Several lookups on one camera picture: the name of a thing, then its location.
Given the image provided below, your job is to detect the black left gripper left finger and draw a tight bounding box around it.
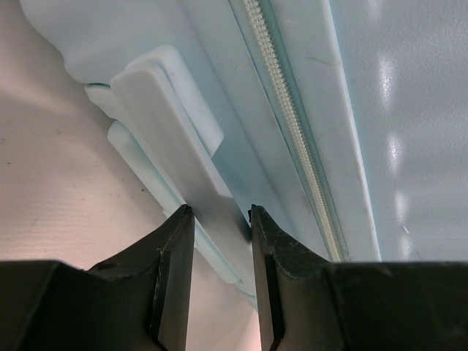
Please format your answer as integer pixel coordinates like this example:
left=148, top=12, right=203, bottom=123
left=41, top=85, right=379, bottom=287
left=1, top=205, right=194, bottom=350

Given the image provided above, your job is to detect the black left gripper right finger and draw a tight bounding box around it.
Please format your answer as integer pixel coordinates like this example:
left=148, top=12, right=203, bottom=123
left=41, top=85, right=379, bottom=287
left=249, top=205, right=467, bottom=350

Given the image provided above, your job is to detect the light blue hard-shell suitcase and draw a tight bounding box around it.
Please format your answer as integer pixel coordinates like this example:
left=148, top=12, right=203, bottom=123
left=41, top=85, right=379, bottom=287
left=20, top=1, right=467, bottom=303

